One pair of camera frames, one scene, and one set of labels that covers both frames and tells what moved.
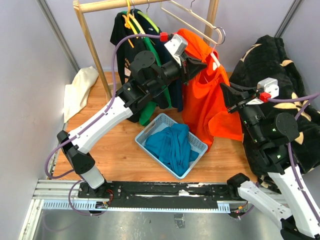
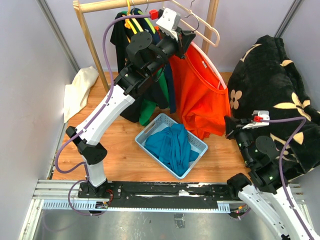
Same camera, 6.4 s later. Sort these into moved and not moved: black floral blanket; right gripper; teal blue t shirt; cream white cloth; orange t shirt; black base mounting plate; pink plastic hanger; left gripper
Moved: right gripper; pink plastic hanger; orange t shirt; left gripper
Not moved: black floral blanket; black base mounting plate; teal blue t shirt; cream white cloth
